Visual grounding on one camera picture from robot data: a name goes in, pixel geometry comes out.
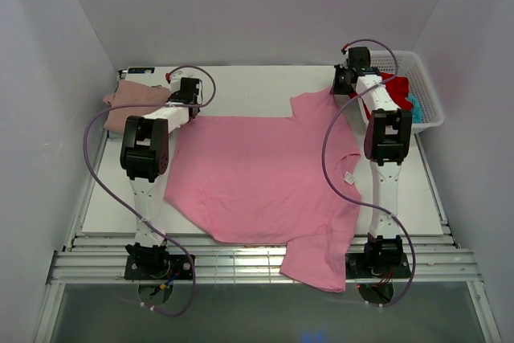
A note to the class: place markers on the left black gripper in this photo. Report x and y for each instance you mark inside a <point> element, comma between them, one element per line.
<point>174,96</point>

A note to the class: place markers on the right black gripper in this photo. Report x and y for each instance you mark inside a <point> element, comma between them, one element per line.
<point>337,89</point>

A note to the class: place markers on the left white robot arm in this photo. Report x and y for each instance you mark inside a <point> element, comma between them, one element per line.
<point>145,158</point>

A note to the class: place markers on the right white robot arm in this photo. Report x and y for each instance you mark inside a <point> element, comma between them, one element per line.
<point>386,146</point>

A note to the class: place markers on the white plastic mesh basket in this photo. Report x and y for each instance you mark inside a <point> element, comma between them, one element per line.
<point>411,67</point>

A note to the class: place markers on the red t shirt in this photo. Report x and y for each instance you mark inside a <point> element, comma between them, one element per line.
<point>399,90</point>

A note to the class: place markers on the folded dusty pink t shirt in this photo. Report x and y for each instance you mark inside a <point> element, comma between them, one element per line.
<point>140,100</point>

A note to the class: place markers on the blue label sticker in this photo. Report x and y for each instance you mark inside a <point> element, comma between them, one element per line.
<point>140,70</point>

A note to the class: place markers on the teal t shirt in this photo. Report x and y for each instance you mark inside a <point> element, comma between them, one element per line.
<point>416,109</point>

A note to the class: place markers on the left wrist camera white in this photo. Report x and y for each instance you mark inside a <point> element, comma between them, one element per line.
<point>173,80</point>

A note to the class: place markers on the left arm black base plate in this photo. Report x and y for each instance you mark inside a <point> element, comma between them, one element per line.
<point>163,268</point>

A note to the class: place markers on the aluminium rail frame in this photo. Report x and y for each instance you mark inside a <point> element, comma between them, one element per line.
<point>240,295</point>

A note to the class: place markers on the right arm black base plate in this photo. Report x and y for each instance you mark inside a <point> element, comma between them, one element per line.
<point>381,257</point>

